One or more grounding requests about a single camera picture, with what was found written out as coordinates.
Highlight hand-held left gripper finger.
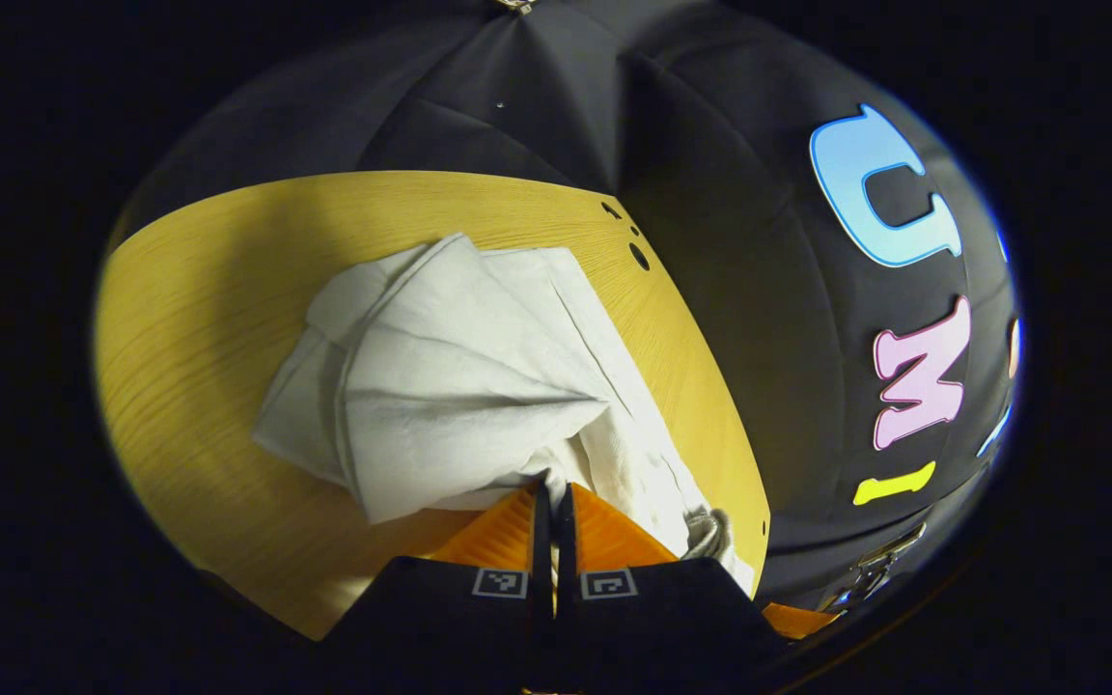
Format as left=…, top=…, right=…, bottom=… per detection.
left=556, top=482, right=791, bottom=679
left=322, top=483, right=556, bottom=679

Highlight white jeans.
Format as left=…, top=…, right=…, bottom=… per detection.
left=252, top=232, right=757, bottom=598

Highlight black backdrop cloth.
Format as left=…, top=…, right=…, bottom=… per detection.
left=117, top=0, right=1020, bottom=611

